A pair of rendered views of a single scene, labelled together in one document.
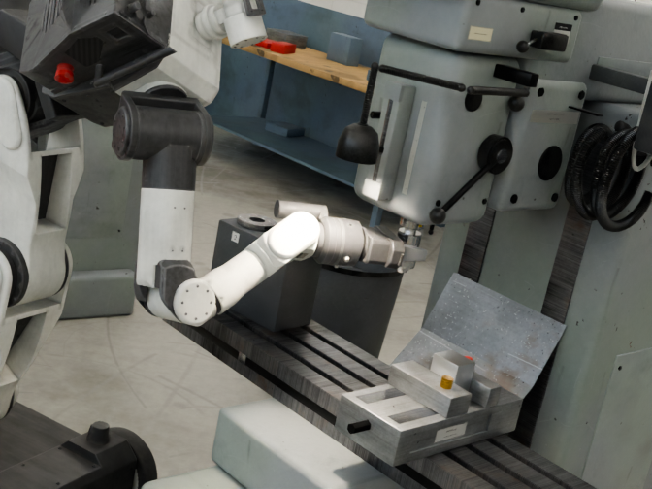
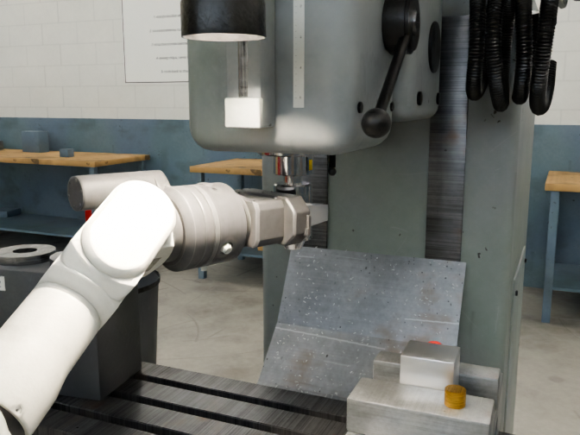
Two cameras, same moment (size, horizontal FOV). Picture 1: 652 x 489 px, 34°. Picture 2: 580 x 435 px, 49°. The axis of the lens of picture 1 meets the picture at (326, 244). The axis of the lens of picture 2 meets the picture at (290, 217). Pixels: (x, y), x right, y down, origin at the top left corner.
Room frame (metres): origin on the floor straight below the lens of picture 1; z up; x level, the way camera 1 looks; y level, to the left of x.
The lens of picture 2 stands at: (1.27, 0.13, 1.37)
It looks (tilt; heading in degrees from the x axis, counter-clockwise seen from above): 10 degrees down; 338
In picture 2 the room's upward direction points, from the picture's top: straight up
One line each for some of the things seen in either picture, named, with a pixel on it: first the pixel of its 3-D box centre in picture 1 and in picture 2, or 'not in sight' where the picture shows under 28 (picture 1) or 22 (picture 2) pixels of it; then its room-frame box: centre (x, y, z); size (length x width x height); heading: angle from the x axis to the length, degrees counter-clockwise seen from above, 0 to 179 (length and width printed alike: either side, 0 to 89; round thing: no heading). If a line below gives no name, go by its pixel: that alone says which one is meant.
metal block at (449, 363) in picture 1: (451, 372); (430, 375); (1.85, -0.27, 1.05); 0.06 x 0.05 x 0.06; 46
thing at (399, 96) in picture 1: (389, 141); (249, 22); (1.90, -0.07, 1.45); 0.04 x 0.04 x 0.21; 45
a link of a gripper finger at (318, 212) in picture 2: (411, 254); (311, 215); (1.95, -0.16, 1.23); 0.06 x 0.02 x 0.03; 112
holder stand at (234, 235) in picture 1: (265, 269); (56, 315); (2.28, 0.12, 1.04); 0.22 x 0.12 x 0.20; 52
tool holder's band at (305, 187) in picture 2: (409, 234); (293, 186); (1.98, -0.15, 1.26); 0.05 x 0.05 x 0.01
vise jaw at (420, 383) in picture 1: (429, 388); (419, 415); (1.81, -0.24, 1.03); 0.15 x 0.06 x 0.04; 46
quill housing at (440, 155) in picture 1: (435, 129); (295, 10); (1.98, -0.16, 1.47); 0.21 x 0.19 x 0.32; 45
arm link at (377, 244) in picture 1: (362, 245); (234, 222); (1.94, -0.07, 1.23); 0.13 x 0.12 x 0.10; 22
